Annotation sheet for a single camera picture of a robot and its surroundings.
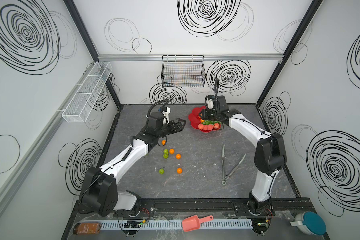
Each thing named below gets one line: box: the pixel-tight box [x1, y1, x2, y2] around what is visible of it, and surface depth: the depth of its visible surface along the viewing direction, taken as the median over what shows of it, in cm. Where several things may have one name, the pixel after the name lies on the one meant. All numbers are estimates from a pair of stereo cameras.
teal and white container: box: [290, 211, 326, 236], surface depth 66 cm
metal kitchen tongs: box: [221, 144, 247, 186], surface depth 88 cm
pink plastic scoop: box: [182, 215, 214, 232], surface depth 71 cm
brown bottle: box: [72, 222, 101, 235], surface depth 67 cm
